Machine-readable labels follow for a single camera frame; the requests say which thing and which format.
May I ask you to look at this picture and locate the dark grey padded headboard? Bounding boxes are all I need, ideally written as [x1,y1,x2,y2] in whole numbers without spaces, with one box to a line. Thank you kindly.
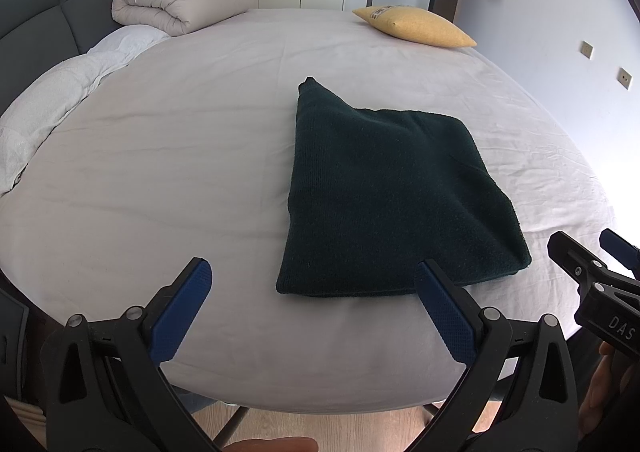
[0,0,141,98]

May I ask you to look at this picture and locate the dark bedside cabinet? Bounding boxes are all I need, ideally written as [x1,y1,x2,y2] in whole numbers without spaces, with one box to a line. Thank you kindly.
[0,282,31,405]

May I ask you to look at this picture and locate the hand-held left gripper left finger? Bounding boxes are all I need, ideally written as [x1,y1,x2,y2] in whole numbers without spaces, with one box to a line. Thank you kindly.
[40,257,221,452]

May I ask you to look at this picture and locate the person's right hand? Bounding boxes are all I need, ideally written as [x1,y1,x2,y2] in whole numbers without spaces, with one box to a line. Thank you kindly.
[575,341,628,438]

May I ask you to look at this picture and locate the bed with white sheet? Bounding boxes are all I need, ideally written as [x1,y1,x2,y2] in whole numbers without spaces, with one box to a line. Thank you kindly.
[0,7,621,440]

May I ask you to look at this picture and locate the dark green sweater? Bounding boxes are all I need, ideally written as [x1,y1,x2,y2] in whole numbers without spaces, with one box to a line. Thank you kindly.
[275,76,532,298]

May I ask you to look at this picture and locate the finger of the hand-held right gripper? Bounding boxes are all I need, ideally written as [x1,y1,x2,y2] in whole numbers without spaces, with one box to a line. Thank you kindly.
[546,231,640,295]
[600,228,640,278]

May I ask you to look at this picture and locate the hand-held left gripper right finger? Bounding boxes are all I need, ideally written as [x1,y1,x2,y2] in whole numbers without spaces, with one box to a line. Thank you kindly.
[400,259,581,452]

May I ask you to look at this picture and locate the yellow pillow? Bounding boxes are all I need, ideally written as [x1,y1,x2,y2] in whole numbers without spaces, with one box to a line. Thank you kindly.
[351,4,477,49]

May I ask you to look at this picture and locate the white pillow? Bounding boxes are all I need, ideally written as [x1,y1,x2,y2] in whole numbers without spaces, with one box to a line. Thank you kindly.
[0,24,171,198]

